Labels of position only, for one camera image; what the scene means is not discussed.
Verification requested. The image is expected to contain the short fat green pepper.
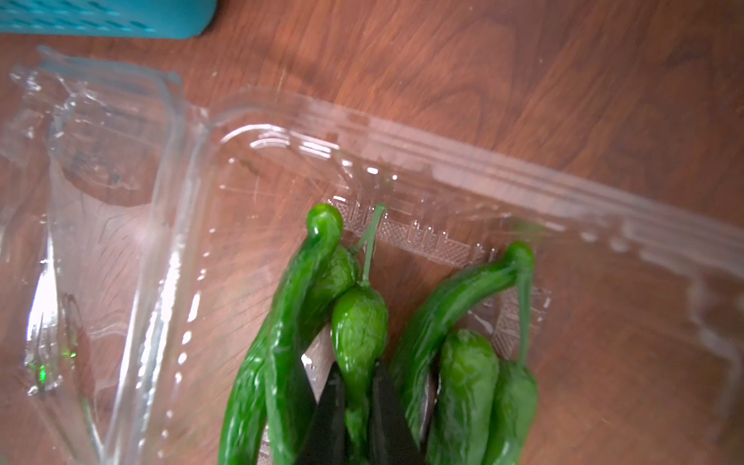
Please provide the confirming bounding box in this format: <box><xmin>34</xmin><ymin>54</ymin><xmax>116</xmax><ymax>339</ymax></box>
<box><xmin>426</xmin><ymin>329</ymin><xmax>500</xmax><ymax>464</ymax></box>

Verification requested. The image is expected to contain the clear clamshell container with peppers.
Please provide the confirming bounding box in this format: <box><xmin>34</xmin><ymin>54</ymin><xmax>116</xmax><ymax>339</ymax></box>
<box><xmin>1</xmin><ymin>48</ymin><xmax>743</xmax><ymax>464</ymax></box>

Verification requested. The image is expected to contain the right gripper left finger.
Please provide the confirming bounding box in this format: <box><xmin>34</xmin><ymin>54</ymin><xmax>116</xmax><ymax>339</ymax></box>
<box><xmin>295</xmin><ymin>362</ymin><xmax>347</xmax><ymax>465</ymax></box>

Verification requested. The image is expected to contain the long curved green pepper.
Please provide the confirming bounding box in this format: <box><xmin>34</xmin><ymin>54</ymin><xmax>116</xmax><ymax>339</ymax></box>
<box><xmin>263</xmin><ymin>203</ymin><xmax>343</xmax><ymax>464</ymax></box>

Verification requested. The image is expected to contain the green pepper far right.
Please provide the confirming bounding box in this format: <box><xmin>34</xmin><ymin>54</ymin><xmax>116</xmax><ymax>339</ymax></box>
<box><xmin>482</xmin><ymin>272</ymin><xmax>539</xmax><ymax>464</ymax></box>

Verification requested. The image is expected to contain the teal plastic perforated basket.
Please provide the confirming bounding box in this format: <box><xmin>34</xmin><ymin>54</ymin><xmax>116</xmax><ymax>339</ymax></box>
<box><xmin>1</xmin><ymin>0</ymin><xmax>218</xmax><ymax>40</ymax></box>

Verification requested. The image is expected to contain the small green pepper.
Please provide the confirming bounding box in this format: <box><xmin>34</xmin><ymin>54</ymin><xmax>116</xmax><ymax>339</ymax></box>
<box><xmin>331</xmin><ymin>203</ymin><xmax>389</xmax><ymax>464</ymax></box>

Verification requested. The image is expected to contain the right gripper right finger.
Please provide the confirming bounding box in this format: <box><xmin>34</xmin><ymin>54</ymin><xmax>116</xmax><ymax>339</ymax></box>
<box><xmin>368</xmin><ymin>360</ymin><xmax>424</xmax><ymax>465</ymax></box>

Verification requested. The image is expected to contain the curved green pepper right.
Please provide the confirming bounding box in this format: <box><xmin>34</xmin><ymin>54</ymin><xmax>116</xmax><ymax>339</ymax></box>
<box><xmin>389</xmin><ymin>241</ymin><xmax>536</xmax><ymax>445</ymax></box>

